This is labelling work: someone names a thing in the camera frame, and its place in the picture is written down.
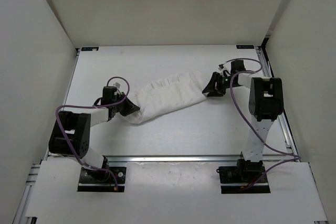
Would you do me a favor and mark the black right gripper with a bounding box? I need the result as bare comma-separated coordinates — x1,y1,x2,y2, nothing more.
202,72,240,97

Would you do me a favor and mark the white pleated skirt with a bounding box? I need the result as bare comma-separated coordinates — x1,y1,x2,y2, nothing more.
124,71,206,124

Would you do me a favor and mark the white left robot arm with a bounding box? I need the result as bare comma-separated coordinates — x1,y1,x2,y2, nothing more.
48,86,140,182

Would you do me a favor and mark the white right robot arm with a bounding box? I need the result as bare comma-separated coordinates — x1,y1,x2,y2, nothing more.
202,58,284,163

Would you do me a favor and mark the blue right corner label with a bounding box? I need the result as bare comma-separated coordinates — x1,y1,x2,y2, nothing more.
236,45,255,49

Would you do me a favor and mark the blue corner label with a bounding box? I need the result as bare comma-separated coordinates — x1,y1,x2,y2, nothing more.
236,45,255,49
81,47,99,51

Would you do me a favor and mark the blue left corner label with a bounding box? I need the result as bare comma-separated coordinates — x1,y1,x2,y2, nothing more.
81,47,99,51

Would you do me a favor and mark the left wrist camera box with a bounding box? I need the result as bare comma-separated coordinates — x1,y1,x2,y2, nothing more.
113,82,120,89

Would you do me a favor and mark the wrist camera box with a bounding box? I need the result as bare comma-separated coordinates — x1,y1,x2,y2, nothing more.
218,63,230,77
113,82,120,89

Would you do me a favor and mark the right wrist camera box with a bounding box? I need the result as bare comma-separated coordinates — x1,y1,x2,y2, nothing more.
218,63,230,77

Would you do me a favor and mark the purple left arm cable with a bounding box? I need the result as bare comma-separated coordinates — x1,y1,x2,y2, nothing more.
56,76,131,187

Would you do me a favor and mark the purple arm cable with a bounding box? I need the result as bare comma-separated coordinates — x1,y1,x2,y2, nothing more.
56,76,131,187
219,58,302,185

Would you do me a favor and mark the aluminium front table rail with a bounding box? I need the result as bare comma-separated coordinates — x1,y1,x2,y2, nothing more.
49,153,300,164

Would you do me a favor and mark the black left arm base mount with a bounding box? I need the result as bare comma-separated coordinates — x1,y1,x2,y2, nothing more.
77,162,127,193

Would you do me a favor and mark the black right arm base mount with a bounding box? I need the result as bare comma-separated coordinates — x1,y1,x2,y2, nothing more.
216,158,270,194

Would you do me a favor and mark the aluminium right frame rail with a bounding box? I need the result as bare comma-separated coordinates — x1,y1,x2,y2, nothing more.
257,34,301,161

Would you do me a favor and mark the aluminium frame rail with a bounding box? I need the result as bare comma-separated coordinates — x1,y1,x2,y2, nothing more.
12,148,49,224
257,34,301,161

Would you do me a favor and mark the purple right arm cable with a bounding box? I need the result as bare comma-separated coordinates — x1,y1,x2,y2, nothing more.
219,58,302,185

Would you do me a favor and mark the aluminium left frame rail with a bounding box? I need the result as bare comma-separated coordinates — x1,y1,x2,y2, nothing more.
12,148,49,224

